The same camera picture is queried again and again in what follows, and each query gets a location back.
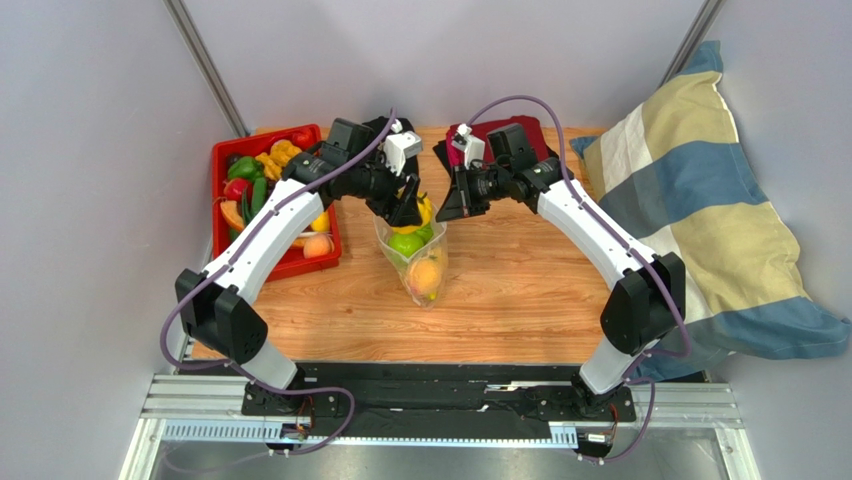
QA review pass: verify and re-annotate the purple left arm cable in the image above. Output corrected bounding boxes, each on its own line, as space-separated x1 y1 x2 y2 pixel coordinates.
159 107 356 458

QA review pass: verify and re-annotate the yellow bell pepper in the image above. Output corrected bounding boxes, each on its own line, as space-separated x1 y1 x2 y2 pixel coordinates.
392 193 433 234

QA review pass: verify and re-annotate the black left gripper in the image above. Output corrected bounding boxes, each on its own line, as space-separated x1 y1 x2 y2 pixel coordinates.
346 151 422 228

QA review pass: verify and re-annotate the aluminium frame rail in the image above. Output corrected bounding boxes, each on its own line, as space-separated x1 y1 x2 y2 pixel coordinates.
120 362 760 479

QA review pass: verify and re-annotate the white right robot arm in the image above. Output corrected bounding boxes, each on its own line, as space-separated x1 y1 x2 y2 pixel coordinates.
438 158 685 396

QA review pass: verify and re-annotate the orange peach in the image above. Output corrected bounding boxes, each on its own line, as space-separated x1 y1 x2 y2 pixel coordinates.
302 233 335 259

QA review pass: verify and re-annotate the blue striped pillow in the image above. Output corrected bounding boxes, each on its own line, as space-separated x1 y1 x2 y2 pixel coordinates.
571 41 851 381

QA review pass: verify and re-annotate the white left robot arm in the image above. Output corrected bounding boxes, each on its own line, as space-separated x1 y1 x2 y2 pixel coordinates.
167 117 426 395

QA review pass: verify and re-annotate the black baseball cap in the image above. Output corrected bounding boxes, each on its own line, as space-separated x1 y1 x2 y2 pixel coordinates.
364 116 423 179

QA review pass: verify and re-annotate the folded dark red shirt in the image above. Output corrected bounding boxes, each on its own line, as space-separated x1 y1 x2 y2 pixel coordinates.
444 115 559 166

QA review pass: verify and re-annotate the clear polka dot zip bag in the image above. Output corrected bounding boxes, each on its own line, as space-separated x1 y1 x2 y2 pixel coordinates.
373 204 449 309

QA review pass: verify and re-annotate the orange melon slice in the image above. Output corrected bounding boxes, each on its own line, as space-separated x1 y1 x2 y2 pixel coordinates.
219 200 245 233

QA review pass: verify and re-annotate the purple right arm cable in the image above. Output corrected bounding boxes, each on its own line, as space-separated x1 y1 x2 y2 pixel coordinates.
465 95 694 465

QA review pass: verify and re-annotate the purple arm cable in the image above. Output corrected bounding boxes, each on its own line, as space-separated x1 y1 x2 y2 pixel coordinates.
159 107 356 458
465 95 694 465

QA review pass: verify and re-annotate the black mounting base plate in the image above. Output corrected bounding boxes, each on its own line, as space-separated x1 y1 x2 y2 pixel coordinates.
178 359 708 442

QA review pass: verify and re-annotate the green apple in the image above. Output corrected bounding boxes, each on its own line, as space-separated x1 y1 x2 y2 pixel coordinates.
388 233 426 258

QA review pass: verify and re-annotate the red tomato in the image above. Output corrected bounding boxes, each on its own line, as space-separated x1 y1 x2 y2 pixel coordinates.
290 125 322 154

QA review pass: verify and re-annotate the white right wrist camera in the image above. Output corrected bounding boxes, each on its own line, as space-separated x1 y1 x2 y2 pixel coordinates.
450 123 485 169

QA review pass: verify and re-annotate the green bell pepper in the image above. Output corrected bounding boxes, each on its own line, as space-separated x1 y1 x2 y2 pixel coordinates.
227 156 265 182

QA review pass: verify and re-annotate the red plastic fruit tray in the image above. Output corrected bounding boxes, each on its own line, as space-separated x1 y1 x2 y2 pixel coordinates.
211 123 343 282

